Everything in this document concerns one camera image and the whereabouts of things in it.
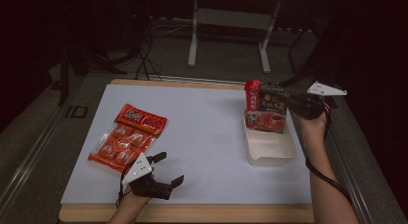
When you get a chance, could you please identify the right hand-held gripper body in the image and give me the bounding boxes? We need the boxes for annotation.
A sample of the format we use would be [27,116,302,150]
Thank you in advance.
[288,81,348,120]

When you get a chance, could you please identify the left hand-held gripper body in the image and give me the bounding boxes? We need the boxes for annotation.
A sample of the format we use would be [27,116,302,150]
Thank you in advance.
[120,152,173,201]

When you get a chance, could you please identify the red and black seasoning packet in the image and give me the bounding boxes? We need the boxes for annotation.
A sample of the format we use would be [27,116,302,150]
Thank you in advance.
[243,79,293,135]

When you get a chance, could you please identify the white compartment tray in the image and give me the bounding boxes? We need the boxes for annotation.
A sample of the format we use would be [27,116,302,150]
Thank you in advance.
[242,108,297,167]

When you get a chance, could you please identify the person's right hand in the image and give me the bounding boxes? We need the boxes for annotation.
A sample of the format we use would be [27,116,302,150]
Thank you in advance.
[293,102,331,140]

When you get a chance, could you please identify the person's left hand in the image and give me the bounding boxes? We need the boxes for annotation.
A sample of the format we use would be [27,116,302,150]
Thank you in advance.
[122,185,152,208]

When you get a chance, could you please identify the orange-red soup base cube packet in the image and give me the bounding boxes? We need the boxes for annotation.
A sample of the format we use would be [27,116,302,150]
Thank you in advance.
[88,103,168,173]

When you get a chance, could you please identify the black metal stand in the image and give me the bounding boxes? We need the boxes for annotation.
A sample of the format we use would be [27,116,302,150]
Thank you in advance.
[56,40,128,107]
[275,25,340,124]

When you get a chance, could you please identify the white table mat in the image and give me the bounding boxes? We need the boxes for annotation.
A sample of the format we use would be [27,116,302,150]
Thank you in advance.
[60,84,313,206]

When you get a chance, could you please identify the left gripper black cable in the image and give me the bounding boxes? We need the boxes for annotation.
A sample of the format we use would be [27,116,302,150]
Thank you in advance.
[115,167,134,209]

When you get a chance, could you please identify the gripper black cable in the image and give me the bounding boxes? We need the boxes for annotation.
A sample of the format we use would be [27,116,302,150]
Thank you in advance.
[115,167,134,209]
[304,103,355,208]

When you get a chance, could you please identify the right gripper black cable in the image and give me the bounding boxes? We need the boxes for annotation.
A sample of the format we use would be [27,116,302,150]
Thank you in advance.
[304,103,355,208]

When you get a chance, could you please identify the black rectangular floor bracket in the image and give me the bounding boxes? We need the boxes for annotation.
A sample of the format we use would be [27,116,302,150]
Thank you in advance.
[64,105,89,119]

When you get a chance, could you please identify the black floor cables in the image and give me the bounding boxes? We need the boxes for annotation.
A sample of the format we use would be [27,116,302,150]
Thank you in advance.
[134,31,163,82]

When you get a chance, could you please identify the white metal desk frame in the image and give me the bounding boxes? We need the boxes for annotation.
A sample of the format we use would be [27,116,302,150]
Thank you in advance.
[187,0,283,74]

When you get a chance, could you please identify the grey metal floor rail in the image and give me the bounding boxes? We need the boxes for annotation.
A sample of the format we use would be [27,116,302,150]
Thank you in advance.
[0,105,66,212]
[326,95,374,224]

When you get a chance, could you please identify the white floor cable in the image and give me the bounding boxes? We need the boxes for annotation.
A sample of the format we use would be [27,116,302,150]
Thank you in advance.
[149,21,193,37]

